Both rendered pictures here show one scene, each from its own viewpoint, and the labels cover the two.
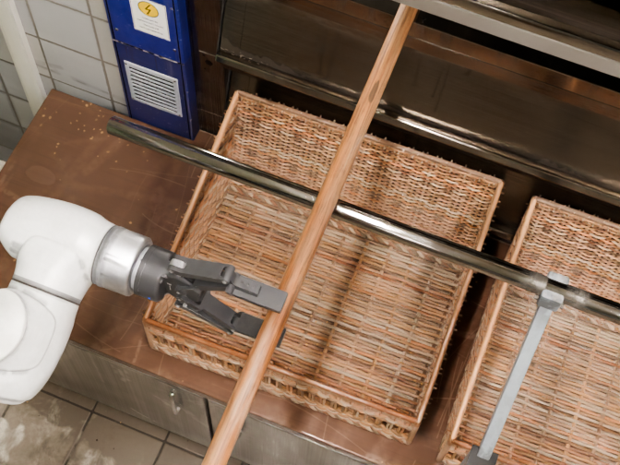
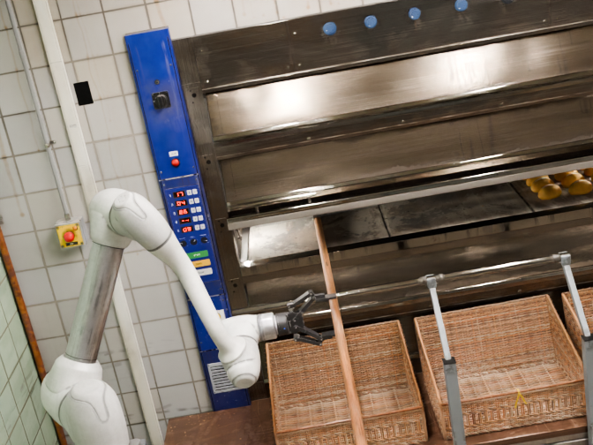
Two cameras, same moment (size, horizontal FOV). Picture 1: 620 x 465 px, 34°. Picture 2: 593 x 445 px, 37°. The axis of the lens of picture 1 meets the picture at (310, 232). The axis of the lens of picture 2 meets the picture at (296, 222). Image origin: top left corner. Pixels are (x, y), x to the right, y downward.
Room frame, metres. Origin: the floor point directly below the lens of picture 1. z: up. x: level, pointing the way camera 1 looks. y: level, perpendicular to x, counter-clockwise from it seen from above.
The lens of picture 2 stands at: (-2.09, 0.83, 2.53)
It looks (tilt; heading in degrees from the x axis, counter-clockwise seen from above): 20 degrees down; 345
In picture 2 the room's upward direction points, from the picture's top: 10 degrees counter-clockwise
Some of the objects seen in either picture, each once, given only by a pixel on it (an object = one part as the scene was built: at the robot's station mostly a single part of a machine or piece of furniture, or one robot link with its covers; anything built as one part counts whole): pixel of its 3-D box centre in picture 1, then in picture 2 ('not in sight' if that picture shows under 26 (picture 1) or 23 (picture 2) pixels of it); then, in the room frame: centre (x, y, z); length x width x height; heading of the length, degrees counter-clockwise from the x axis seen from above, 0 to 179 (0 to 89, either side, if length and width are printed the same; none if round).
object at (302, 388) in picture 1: (322, 266); (342, 389); (0.81, -0.03, 0.72); 0.56 x 0.49 x 0.28; 74
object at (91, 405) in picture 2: not in sight; (93, 415); (0.40, 0.88, 1.17); 0.18 x 0.16 x 0.22; 18
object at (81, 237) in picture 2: not in sight; (71, 232); (1.30, 0.78, 1.46); 0.10 x 0.07 x 0.10; 73
